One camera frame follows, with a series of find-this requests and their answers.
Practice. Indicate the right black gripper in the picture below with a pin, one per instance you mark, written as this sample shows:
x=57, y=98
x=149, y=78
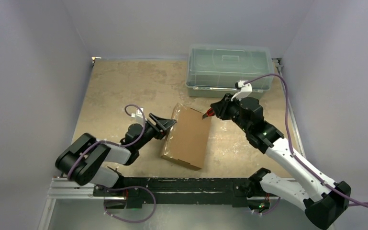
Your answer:
x=220, y=108

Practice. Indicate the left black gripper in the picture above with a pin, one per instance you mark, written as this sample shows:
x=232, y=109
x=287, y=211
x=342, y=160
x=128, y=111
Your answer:
x=163, y=123

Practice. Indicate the red utility knife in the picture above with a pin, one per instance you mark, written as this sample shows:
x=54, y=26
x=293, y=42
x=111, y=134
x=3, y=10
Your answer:
x=209, y=113

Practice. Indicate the brown cardboard express box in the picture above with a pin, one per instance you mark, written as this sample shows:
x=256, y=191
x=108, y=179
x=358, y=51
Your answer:
x=186, y=142

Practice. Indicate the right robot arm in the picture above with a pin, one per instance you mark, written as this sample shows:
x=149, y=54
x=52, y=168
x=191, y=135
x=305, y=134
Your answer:
x=322, y=199

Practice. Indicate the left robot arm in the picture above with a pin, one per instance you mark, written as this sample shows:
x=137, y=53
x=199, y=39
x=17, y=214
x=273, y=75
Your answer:
x=82, y=160

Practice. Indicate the clear plastic storage bin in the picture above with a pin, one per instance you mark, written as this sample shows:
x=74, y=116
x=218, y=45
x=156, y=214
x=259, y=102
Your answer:
x=213, y=70

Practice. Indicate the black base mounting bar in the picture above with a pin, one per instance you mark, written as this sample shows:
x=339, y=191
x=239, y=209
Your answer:
x=136, y=191

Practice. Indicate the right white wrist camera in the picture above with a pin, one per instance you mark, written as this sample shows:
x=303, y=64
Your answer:
x=244, y=89

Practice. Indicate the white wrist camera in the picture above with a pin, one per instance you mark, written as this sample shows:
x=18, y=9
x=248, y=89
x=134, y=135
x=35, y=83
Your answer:
x=138, y=115
x=244, y=89

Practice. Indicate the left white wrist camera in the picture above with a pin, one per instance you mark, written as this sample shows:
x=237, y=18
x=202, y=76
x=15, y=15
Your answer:
x=138, y=115

